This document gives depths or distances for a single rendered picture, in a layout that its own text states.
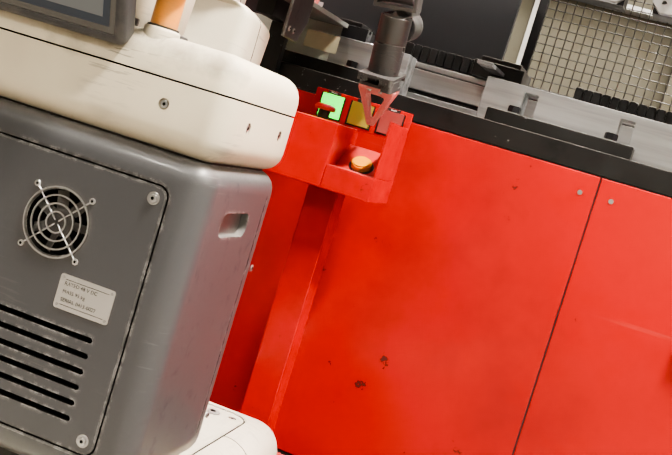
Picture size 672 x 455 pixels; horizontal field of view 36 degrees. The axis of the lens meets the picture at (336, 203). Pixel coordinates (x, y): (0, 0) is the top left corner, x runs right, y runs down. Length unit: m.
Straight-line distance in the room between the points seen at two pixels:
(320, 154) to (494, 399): 0.59
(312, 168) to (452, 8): 1.03
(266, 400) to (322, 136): 0.51
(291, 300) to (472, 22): 1.11
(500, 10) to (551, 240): 0.91
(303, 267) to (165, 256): 0.79
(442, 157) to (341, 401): 0.54
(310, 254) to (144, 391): 0.79
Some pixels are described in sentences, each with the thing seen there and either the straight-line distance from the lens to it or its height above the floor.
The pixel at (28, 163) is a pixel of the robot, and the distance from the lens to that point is 1.22.
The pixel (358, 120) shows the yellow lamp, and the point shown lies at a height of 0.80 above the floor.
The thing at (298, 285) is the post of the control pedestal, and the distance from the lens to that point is 1.91.
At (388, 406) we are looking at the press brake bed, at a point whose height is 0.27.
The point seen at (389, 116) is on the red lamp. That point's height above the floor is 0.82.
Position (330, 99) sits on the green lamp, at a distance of 2.01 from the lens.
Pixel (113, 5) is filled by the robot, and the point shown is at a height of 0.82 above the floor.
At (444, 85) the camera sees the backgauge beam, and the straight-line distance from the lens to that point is 2.46.
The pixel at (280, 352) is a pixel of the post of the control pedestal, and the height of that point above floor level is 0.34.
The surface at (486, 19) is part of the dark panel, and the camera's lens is 2.75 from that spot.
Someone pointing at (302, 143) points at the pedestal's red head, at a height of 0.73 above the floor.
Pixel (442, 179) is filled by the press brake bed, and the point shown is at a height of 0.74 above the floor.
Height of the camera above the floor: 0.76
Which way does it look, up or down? 4 degrees down
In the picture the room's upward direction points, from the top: 17 degrees clockwise
